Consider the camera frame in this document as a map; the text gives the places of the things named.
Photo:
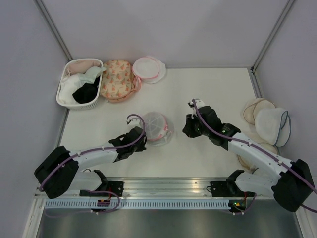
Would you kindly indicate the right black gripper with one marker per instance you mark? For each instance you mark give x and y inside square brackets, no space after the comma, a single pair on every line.
[187,129]

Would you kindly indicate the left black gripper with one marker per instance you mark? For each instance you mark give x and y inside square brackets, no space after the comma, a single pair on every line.
[141,148]

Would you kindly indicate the round mesh bag pink trim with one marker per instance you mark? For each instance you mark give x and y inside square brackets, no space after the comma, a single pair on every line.
[159,128]

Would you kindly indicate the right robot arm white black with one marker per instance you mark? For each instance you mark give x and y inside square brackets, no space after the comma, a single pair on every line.
[289,183]

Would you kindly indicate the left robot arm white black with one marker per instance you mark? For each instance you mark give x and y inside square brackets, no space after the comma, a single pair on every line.
[63,170]

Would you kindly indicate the white plastic laundry basket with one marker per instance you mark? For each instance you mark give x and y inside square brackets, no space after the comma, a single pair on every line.
[78,106]

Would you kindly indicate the floral peach laundry bag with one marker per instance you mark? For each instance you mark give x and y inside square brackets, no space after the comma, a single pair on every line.
[118,81]

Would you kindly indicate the black bra in basket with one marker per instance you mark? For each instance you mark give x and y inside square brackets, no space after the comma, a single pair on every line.
[87,92]

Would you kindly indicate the white round bag pink trim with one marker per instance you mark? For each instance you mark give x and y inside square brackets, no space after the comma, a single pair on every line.
[149,69]

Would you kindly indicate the mint green bra in basket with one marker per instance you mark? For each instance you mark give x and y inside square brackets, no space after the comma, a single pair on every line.
[91,74]

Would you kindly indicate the white bra in basket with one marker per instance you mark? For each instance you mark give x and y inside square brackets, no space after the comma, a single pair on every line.
[69,86]

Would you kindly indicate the white bag blue trim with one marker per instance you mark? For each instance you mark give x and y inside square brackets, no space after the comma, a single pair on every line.
[274,126]

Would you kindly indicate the pale pink bra in basket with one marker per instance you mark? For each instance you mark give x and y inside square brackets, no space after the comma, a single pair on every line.
[82,65]

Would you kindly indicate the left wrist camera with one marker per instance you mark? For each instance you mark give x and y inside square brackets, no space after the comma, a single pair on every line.
[133,122]

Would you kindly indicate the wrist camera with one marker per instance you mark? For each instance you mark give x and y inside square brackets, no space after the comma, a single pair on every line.
[195,104]
[133,122]

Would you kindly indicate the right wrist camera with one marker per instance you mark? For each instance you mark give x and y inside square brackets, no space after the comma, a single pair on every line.
[195,104]

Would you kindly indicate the aluminium mounting rail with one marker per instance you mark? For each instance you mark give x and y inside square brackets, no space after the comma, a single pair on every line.
[133,187]

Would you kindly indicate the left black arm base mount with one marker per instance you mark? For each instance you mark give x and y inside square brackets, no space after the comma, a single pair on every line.
[106,189]

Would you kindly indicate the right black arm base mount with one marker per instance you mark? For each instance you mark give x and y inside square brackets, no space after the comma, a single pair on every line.
[227,187]

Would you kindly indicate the right aluminium frame post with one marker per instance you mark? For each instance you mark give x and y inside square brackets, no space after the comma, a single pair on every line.
[277,26]

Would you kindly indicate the aluminium frame post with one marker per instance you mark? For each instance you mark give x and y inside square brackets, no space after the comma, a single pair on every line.
[53,28]
[277,26]

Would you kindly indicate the white slotted cable duct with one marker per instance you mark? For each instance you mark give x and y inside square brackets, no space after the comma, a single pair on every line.
[138,204]

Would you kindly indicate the left aluminium frame post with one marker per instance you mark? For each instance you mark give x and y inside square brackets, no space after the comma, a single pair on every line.
[53,28]

